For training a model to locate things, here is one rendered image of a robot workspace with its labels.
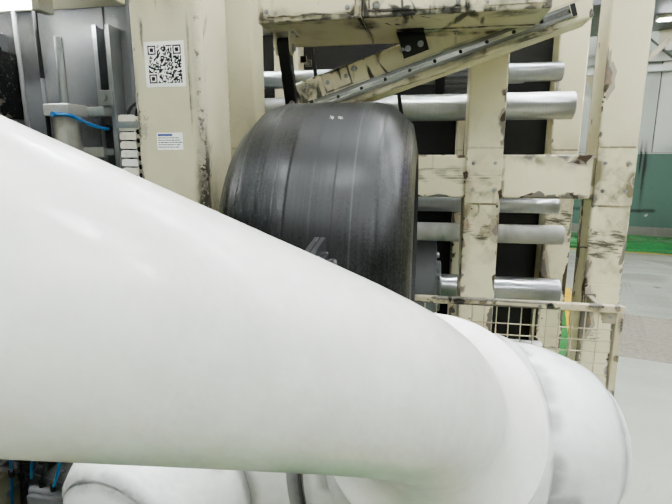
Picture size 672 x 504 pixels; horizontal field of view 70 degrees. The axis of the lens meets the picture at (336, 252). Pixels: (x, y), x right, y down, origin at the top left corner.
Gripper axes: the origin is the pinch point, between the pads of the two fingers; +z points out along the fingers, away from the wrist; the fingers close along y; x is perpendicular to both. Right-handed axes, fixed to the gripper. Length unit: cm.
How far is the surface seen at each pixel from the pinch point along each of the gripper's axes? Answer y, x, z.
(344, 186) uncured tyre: -2.6, -7.3, 8.2
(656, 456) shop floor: -122, 144, 144
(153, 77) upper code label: 34.0, -22.5, 25.8
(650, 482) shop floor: -111, 142, 124
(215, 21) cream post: 25, -32, 35
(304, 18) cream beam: 13, -34, 54
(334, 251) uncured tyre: -1.8, 0.6, 3.6
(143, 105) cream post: 36.4, -17.9, 25.2
